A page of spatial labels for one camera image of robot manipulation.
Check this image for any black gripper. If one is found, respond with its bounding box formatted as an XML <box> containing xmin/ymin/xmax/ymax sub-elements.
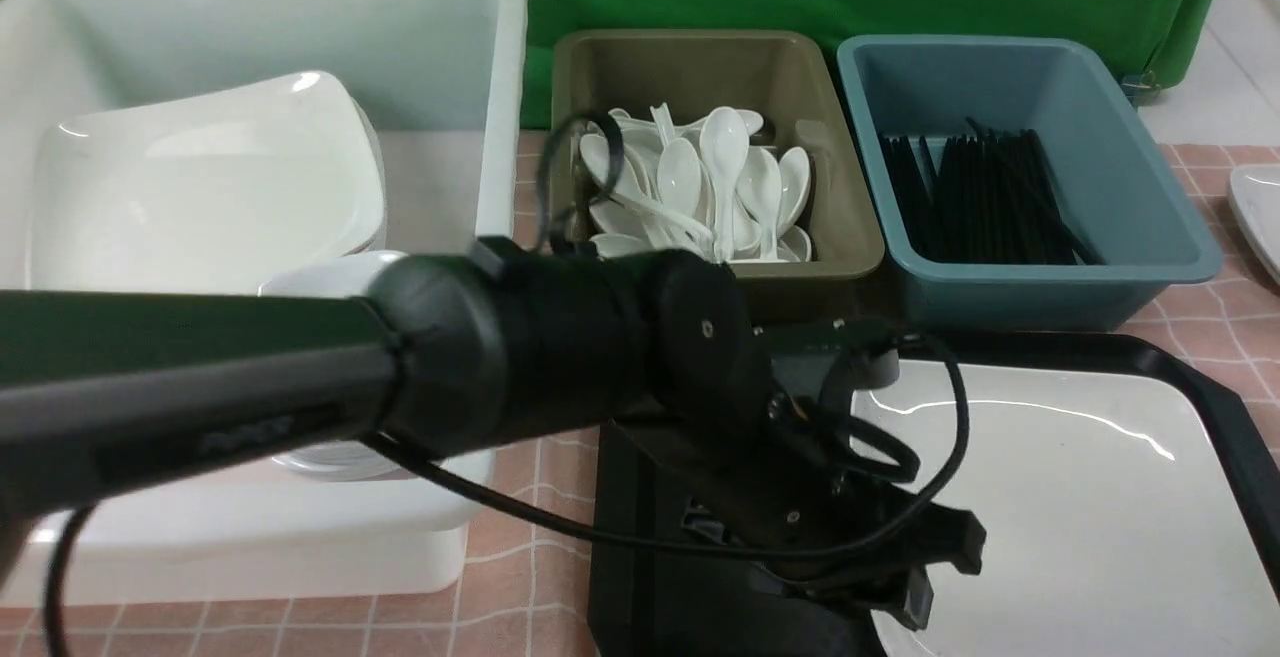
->
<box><xmin>618</xmin><ymin>319</ymin><xmax>987</xmax><ymax>631</ymax></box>

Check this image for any white square rice plate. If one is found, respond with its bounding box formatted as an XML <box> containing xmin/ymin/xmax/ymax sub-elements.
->
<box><xmin>872</xmin><ymin>365</ymin><xmax>1279</xmax><ymax>656</ymax></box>

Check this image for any black chopsticks pair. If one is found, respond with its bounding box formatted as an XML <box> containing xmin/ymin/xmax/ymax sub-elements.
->
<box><xmin>964</xmin><ymin>117</ymin><xmax>1105</xmax><ymax>266</ymax></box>

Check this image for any white ceramic soup spoon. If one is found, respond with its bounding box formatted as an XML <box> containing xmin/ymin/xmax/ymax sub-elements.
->
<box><xmin>698</xmin><ymin>106</ymin><xmax>750</xmax><ymax>263</ymax></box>

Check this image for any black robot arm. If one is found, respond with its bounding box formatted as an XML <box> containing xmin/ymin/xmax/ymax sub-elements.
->
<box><xmin>3</xmin><ymin>237</ymin><xmax>986</xmax><ymax>653</ymax></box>

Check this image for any white plate at right edge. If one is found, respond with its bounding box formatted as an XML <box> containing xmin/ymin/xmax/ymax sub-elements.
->
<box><xmin>1228</xmin><ymin>164</ymin><xmax>1280</xmax><ymax>284</ymax></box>

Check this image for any black serving tray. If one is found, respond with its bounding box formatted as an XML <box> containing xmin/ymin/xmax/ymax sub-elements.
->
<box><xmin>588</xmin><ymin>332</ymin><xmax>1277</xmax><ymax>656</ymax></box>

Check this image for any pile of black chopsticks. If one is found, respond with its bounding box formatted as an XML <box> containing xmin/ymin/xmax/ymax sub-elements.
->
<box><xmin>878</xmin><ymin>126</ymin><xmax>1101</xmax><ymax>266</ymax></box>

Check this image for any pink checkered tablecloth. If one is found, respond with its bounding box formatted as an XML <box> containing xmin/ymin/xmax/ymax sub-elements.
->
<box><xmin>65</xmin><ymin>145</ymin><xmax>1277</xmax><ymax>656</ymax></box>

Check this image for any blue plastic bin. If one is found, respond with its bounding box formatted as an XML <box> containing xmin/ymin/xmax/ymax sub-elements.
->
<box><xmin>836</xmin><ymin>35</ymin><xmax>1222</xmax><ymax>332</ymax></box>

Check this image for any pile of white soup spoons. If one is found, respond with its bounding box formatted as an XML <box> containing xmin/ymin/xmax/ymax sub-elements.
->
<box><xmin>576</xmin><ymin>104</ymin><xmax>815</xmax><ymax>264</ymax></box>

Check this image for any olive green plastic bin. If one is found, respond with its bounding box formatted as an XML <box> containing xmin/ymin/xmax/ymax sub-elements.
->
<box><xmin>550</xmin><ymin>29</ymin><xmax>884</xmax><ymax>324</ymax></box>

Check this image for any stack of small white bowls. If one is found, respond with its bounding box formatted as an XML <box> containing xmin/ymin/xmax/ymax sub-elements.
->
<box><xmin>257</xmin><ymin>250</ymin><xmax>407</xmax><ymax>482</ymax></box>

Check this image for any large white plastic tub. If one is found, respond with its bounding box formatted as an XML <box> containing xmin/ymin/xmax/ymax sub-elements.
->
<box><xmin>1</xmin><ymin>0</ymin><xmax>527</xmax><ymax>604</ymax></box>

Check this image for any stack of white square plates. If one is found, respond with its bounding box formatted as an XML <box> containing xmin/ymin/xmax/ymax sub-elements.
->
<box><xmin>26</xmin><ymin>72</ymin><xmax>387</xmax><ymax>295</ymax></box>

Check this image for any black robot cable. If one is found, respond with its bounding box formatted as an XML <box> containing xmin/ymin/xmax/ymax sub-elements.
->
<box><xmin>40</xmin><ymin>111</ymin><xmax>972</xmax><ymax>657</ymax></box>

